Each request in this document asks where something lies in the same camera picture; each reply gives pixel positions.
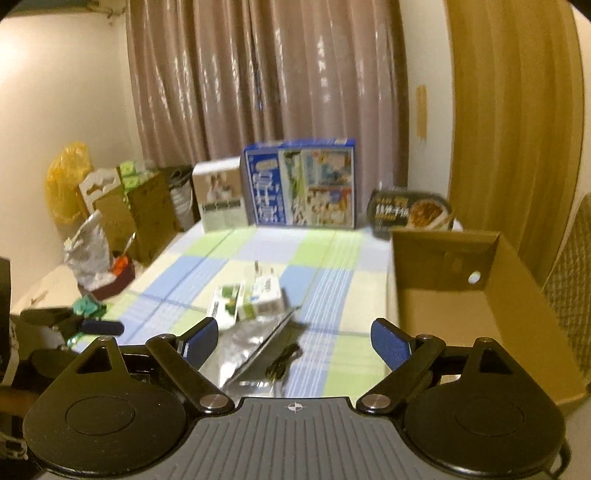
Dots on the brown cardboard box with items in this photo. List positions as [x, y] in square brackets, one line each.
[104, 207]

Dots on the black instant meal bowl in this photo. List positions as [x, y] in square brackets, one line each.
[408, 210]

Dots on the green tissue packs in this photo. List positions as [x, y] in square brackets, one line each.
[134, 173]

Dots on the wooden door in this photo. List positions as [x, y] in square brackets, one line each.
[512, 129]

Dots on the stack of white bowls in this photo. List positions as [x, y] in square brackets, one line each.
[181, 198]

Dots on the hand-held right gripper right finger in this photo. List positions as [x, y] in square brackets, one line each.
[390, 344]

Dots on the brown curtain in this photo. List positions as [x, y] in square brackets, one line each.
[258, 74]

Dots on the blue milk carton box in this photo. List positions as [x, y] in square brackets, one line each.
[300, 184]

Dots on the yellow plastic bag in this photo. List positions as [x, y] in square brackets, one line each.
[64, 180]

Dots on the desktop with checked tablecloth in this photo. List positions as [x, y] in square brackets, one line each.
[323, 286]

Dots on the quilted chair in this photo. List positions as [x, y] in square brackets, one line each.
[570, 272]

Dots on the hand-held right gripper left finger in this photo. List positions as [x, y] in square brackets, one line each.
[205, 339]

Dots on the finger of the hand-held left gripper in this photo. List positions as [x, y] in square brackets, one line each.
[46, 316]
[99, 327]

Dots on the crumpled silver foil bag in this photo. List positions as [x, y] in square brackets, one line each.
[87, 254]

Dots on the green snack packets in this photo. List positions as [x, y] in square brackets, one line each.
[90, 307]

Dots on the white plug adapter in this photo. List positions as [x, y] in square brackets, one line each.
[264, 272]

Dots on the dark red box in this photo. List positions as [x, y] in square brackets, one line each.
[113, 284]

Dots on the large open cardboard box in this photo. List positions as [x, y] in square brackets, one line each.
[461, 314]

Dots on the white humidifier box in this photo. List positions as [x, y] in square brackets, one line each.
[217, 194]

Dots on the green and white medicine box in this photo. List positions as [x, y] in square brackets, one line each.
[226, 302]

